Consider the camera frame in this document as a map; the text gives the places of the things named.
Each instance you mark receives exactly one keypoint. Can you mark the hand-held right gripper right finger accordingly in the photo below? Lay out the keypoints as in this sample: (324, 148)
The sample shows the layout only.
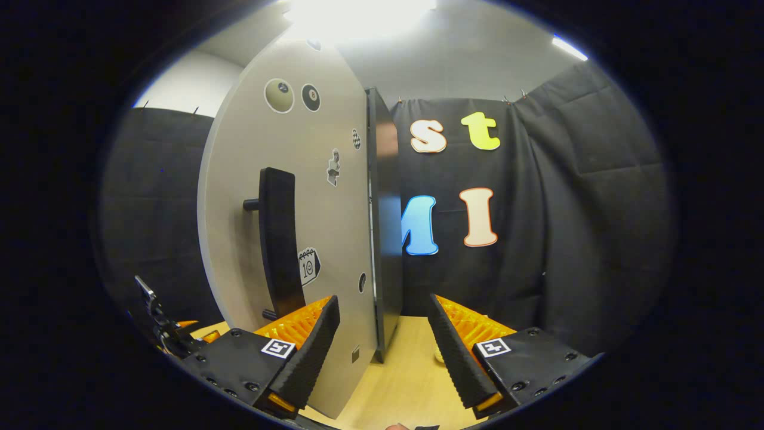
(456, 364)

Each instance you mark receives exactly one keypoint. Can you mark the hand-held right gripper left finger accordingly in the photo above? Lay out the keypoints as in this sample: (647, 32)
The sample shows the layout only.
(313, 358)

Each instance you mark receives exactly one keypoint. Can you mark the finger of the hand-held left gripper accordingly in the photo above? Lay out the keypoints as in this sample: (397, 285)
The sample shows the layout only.
(187, 324)
(210, 337)

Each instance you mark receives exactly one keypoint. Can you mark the white cabinet door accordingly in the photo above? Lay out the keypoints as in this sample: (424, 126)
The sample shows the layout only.
(239, 239)

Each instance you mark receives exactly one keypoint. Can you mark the black backdrop cloth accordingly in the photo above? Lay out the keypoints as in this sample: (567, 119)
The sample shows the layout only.
(567, 239)

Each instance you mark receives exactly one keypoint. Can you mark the long ceiling light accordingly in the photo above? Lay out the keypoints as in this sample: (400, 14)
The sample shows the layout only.
(358, 15)
(570, 48)

